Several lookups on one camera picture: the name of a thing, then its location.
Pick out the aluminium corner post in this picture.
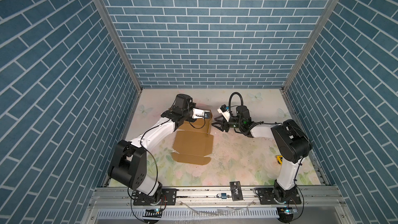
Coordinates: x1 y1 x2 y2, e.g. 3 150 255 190
281 0 339 94
92 0 142 94

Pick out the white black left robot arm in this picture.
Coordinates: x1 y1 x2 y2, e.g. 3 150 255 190
108 94 196 202

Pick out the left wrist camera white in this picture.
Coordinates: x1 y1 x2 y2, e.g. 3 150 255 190
192 108 211 119

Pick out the white slotted cable duct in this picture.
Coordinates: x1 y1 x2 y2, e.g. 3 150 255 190
97 207 278 221

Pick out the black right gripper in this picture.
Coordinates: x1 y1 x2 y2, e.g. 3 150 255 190
211 115 243 133

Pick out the aluminium corner post left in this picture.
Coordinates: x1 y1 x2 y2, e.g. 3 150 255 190
92 0 142 94

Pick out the yellow tape measure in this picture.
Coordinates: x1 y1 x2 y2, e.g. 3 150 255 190
276 155 283 165

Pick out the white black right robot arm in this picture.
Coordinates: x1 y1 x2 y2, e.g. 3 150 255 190
211 105 313 204

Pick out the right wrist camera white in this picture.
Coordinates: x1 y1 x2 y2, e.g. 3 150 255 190
217 104 231 122

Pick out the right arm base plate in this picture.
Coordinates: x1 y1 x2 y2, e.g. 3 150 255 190
253 187 302 205

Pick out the controller board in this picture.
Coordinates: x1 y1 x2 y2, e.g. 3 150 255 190
143 208 163 219
277 207 297 224

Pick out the brown cardboard box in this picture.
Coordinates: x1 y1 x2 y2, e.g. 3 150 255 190
171 118 214 166

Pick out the aluminium corner post right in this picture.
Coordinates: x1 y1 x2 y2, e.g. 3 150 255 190
281 0 339 94

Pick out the black VIP card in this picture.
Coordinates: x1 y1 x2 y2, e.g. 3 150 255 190
230 181 243 201

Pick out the left controller board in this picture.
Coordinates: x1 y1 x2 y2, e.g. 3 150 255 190
143 208 163 219

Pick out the small padlock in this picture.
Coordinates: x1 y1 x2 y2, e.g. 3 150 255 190
216 193 229 199

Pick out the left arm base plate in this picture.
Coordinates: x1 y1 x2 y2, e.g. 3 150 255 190
132 188 177 206

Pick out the right controller board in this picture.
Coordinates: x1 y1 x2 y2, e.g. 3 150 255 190
277 207 297 224

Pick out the aluminium front rail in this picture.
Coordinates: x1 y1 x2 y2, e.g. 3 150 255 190
89 185 345 208

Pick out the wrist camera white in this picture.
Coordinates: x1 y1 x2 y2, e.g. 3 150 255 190
217 104 231 122
192 108 211 119

